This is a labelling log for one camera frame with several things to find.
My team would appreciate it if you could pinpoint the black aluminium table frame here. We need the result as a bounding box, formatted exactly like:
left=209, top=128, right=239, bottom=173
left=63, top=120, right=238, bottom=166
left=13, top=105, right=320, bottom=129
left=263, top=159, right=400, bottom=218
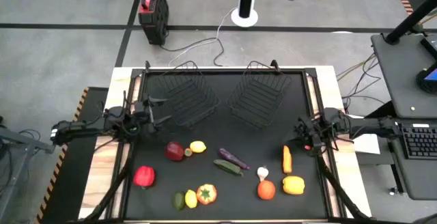
left=78, top=59, right=376, bottom=224

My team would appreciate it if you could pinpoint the purple eggplant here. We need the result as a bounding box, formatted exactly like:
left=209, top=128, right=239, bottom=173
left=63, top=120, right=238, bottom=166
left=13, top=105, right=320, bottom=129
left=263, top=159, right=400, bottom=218
left=218, top=148, right=251, bottom=171

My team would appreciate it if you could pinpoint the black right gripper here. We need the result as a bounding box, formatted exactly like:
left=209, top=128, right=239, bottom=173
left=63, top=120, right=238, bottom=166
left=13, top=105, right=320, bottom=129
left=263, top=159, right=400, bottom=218
left=286, top=114, right=327, bottom=152

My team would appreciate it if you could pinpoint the black keyboard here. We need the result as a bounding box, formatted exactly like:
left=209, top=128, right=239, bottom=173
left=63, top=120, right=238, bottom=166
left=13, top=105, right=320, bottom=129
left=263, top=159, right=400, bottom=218
left=399, top=123, right=437, bottom=160

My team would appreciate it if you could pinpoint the yellow bell pepper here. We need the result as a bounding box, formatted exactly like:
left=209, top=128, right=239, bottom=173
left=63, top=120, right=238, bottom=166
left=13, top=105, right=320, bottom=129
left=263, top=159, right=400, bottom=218
left=282, top=175, right=306, bottom=196

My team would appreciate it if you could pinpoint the red bell pepper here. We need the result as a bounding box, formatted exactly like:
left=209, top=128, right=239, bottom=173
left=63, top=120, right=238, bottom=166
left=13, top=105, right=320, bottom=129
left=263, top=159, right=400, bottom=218
left=132, top=165, right=156, bottom=189

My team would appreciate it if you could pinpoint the white paper sheet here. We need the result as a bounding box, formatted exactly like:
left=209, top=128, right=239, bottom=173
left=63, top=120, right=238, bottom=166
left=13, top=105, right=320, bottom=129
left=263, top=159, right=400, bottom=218
left=351, top=114, right=381, bottom=155

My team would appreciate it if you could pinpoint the black wire basket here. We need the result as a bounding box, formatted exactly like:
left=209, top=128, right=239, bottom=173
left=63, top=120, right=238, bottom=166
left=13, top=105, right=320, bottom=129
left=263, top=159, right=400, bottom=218
left=227, top=59, right=293, bottom=130
left=154, top=59, right=221, bottom=129

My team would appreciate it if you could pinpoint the grey keyboard desk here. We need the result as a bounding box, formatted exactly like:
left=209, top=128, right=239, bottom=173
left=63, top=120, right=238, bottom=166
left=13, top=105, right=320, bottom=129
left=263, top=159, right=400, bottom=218
left=382, top=116, right=437, bottom=201

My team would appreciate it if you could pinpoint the black monitor blue screen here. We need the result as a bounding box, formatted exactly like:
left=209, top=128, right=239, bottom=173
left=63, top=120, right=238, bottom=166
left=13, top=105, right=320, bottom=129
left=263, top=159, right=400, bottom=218
left=415, top=61, right=437, bottom=95

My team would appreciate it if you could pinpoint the yellow floor cable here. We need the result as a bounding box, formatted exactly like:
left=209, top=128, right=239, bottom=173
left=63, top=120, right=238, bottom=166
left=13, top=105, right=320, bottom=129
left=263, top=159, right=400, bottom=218
left=336, top=53, right=376, bottom=81

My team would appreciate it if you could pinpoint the grey metal stand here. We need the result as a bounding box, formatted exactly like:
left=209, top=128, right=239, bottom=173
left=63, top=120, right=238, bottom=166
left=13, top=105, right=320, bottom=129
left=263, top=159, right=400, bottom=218
left=0, top=114, right=56, bottom=224

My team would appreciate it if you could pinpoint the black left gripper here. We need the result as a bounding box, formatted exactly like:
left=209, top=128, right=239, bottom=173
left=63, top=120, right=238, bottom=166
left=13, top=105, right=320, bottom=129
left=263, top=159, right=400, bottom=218
left=135, top=96, right=173, bottom=135

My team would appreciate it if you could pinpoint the round orange fruit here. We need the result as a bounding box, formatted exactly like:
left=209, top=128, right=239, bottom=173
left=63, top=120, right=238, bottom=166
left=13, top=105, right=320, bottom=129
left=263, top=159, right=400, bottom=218
left=257, top=180, right=277, bottom=201

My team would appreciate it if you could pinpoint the yellow lemon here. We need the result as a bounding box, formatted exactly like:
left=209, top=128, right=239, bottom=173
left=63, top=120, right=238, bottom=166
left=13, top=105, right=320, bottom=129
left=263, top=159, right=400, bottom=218
left=189, top=140, right=208, bottom=154
left=184, top=189, right=199, bottom=210

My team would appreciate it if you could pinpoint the orange yellow corn cob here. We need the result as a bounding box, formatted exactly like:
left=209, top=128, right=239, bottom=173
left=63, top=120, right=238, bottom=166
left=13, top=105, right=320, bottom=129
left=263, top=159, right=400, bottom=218
left=282, top=145, right=294, bottom=175

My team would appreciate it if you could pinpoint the green avocado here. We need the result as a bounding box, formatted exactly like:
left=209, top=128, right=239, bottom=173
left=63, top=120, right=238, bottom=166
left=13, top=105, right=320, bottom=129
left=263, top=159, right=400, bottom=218
left=171, top=191, right=186, bottom=212

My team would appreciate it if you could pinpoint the red black battery box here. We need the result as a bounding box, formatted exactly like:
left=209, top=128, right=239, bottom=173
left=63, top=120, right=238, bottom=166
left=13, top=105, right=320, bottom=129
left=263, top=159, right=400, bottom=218
left=137, top=0, right=170, bottom=46

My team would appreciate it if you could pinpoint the long green chili pepper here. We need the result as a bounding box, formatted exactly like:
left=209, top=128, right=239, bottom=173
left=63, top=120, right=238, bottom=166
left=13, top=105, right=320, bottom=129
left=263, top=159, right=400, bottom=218
left=213, top=158, right=244, bottom=178

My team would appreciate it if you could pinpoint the white floor cable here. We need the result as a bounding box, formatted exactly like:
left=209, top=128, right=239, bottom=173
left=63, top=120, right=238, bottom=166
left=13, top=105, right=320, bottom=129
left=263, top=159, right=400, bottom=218
left=167, top=7, right=238, bottom=67

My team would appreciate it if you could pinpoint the black flat device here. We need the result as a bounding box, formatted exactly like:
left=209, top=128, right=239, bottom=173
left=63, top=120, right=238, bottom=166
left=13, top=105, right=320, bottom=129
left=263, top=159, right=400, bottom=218
left=419, top=34, right=437, bottom=61

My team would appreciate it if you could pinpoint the black table mat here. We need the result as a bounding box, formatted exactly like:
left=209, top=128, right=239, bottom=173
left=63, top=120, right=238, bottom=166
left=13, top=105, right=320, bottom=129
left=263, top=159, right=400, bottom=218
left=124, top=70, right=328, bottom=221

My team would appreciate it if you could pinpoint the white garlic bulb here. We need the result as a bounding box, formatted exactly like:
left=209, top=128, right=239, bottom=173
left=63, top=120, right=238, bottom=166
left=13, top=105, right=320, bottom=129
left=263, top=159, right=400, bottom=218
left=256, top=165, right=270, bottom=182

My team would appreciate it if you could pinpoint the grey side desk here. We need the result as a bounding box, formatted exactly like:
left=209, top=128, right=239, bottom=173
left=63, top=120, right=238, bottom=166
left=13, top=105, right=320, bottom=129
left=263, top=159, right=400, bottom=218
left=370, top=32, right=437, bottom=120

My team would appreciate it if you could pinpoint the dark red apple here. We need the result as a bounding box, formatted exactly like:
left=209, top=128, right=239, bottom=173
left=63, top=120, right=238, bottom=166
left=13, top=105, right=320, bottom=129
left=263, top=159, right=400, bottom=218
left=165, top=141, right=186, bottom=163

